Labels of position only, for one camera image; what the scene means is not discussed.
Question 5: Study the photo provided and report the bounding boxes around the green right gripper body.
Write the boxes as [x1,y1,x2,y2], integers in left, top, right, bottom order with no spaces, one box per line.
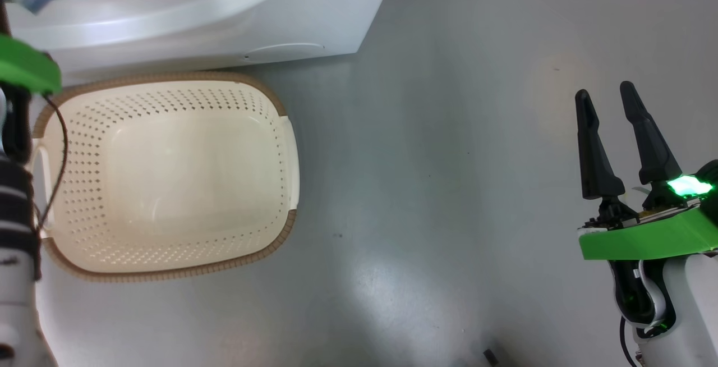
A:
[578,179,718,262]

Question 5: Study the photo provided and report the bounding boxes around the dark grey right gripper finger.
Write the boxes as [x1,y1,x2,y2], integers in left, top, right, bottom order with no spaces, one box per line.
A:
[619,81,683,186]
[575,89,626,200]

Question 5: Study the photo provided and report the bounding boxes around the cream perforated laundry basket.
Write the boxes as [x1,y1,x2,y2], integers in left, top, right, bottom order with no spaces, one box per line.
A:
[31,71,301,284]

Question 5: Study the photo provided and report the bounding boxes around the white washing machine body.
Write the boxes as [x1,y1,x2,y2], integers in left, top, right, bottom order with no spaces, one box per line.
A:
[0,0,401,85]

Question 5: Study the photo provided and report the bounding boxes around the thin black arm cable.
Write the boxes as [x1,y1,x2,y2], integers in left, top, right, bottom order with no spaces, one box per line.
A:
[34,94,70,240]
[619,315,639,367]

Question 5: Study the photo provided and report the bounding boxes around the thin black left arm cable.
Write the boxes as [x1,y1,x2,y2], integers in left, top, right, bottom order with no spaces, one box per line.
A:
[34,94,70,240]

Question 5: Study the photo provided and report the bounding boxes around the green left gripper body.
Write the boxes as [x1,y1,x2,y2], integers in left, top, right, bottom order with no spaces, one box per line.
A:
[0,34,63,96]

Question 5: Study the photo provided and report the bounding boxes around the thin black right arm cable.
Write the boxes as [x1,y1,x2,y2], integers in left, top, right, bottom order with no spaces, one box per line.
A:
[619,315,639,367]

